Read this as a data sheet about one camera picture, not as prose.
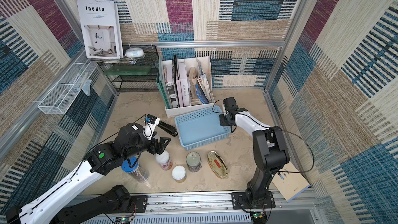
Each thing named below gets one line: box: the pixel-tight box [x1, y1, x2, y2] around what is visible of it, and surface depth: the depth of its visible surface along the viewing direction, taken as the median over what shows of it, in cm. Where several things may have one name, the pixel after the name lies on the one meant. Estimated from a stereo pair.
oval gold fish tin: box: [206, 150, 229, 179], surface depth 84 cm
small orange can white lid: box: [171, 164, 187, 184], surface depth 78 cm
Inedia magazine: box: [76, 0, 124, 60], surface depth 79 cm
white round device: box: [124, 47, 145, 59], surface depth 89 cm
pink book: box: [175, 59, 191, 108], surface depth 98 cm
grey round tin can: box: [186, 151, 203, 173], surface depth 79 cm
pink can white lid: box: [155, 150, 173, 171], surface depth 78 cm
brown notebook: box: [268, 161, 312, 203], surface depth 80 cm
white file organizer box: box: [161, 56, 216, 118], surface depth 102 cm
